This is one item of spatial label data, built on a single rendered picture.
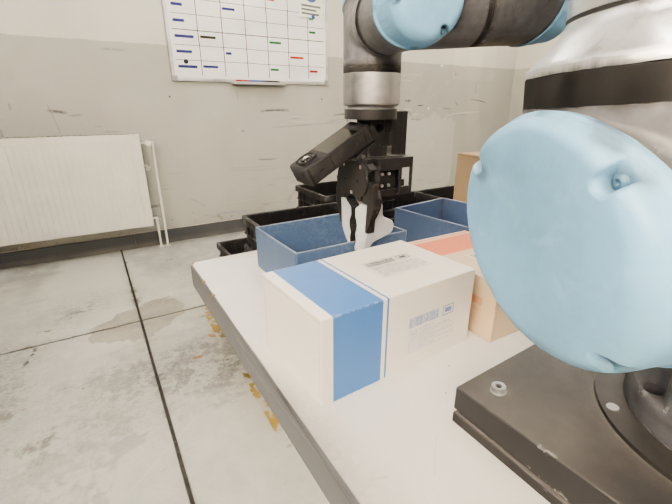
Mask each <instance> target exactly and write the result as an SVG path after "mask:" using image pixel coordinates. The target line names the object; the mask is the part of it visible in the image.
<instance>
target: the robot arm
mask: <svg viewBox="0 0 672 504"><path fill-rule="evenodd" d="M342 13H343V73H344V74H343V104H344V105H345V106H348V109H344V119H353V120H357V122H349V123H348V124H346V125H345V126H343V127H342V128H341V129H339V130H338V131H336V132H335V133H334V134H332V135H331V136H330V137H328V138H327V139H325V140H324V141H323V142H321V143H320V144H318V145H317V146H316V147H314V148H313V149H312V150H310V151H309V152H307V153H306V154H304V155H302V156H301V157H300V158H299V159H298V160H296V161H295V162H294V163H292V164H291V165H290V169H291V171H292V173H293V174H294V176H295V178H296V180H297V181H298V182H301V183H303V184H306V185H308V186H315V185H316V184H317V183H319V182H320V181H321V180H323V179H324V178H325V177H327V176H328V175H329V174H331V173H332V172H333V171H335V170H336V169H337V168H338V175H337V188H336V199H337V206H338V211H339V216H340V221H341V223H342V226H343V230H344V233H345V236H346V239H347V241H348V242H351V241H356V242H355V246H354V250H355V251H358V250H362V249H366V248H370V246H371V244H372V243H373V242H374V241H376V240H378V239H380V238H382V237H384V236H386V235H388V234H389V233H391V231H392V229H393V221H392V220H391V219H388V218H386V217H384V216H383V205H382V197H381V196H384V197H389V196H396V194H397V193H398V194H399V195H400V194H406V193H411V186H412V171H413V156H408V155H406V154H405V152H406V135H407V118H408V111H397V109H395V106H398V105H399V101H400V82H401V59H402V52H405V51H412V50H431V49H454V48H468V47H491V46H509V47H523V46H526V45H534V44H538V43H545V42H548V41H550V40H552V39H554V38H556V37H557V36H558V35H560V34H561V33H562V34H561V36H560V38H559V39H558V41H557V42H556V43H555V44H554V45H553V46H552V47H551V48H550V49H549V50H548V51H547V52H546V53H545V54H544V55H543V56H542V58H541V59H540V60H539V61H538V62H537V63H536V64H535V65H534V66H533V67H532V68H531V69H530V70H529V71H528V72H527V73H526V75H525V86H524V100H523V110H522V115H521V116H519V117H517V118H516V119H514V120H512V121H511V122H510V123H508V124H507V125H505V126H503V127H502V128H500V129H499V130H497V131H496V132H495V133H494V134H493V135H492V136H491V137H490V138H489V139H488V140H487V141H486V142H485V144H484V145H483V147H482V148H481V150H480V153H479V157H480V161H478V162H476V163H475V164H474V165H473V168H472V171H471V175H470V179H469V184H468V193H467V216H468V226H469V232H470V237H471V242H472V246H473V250H474V253H475V256H476V259H477V262H478V265H479V268H480V270H481V273H482V275H483V277H484V279H485V281H486V283H487V285H488V286H489V288H490V289H491V291H492V293H493V296H494V298H495V300H496V301H497V303H498V304H499V306H500V307H501V309H502V310H503V311H504V313H505V314H506V315H507V317H508V318H509V319H510V320H511V322H512V323H513V324H514V325H515V326H516V327H517V328H518V329H519V330H520V331H521V332H522V333H523V334H524V335H525V336H526V337H527V338H528V339H529V340H530V341H532V342H533V343H534V344H535V345H537V346H538V347H539V348H541V349H542V350H544V351H545V352H547V353H548V354H550V355H551V356H553V357H555V358H557V359H559V360H561V361H563V362H565V363H567V364H570V365H572V366H575V367H578V368H581V369H585V370H589V371H594V372H601V373H627V374H626V378H625V382H624V387H623V390H624V395H625V398H626V401H627V403H628V405H629V407H630V409H631V411H632V412H633V413H634V415H635V416H636V418H637V419H638V420H639V421H640V423H641V424H642V425H643V426H644V427H645V428H646V429H647V430H648V431H649V432H650V433H651V434H652V435H653V436H654V437H655V438H656V439H657V440H658V441H659V442H661V443H662V444H663V445H664V446H666V447H667V448H668V449H669V450H671V451H672V0H343V3H342ZM404 167H409V182H408V185H405V186H404V179H402V168H404ZM398 177H399V178H398ZM354 196H355V197H354Z"/></svg>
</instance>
